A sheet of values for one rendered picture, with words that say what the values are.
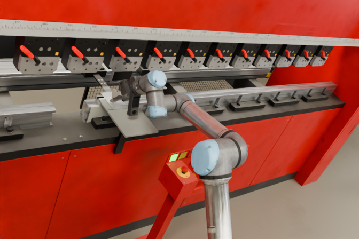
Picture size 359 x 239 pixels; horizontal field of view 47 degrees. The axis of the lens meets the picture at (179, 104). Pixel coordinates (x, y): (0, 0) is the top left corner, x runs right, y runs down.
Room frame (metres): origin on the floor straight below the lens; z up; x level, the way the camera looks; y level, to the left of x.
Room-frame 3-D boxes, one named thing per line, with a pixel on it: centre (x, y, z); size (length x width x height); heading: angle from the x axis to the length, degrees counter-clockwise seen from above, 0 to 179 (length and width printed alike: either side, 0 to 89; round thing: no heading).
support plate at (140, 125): (1.59, 0.20, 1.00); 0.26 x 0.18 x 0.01; 48
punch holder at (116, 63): (1.67, 0.32, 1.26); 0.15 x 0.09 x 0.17; 138
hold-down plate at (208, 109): (2.11, -0.14, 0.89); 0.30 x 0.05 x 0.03; 138
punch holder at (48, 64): (1.37, 0.59, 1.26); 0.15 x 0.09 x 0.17; 138
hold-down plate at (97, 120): (1.68, 0.24, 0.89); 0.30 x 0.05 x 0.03; 138
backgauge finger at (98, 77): (1.79, 0.44, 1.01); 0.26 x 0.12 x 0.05; 48
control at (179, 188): (1.69, -0.18, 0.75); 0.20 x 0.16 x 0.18; 140
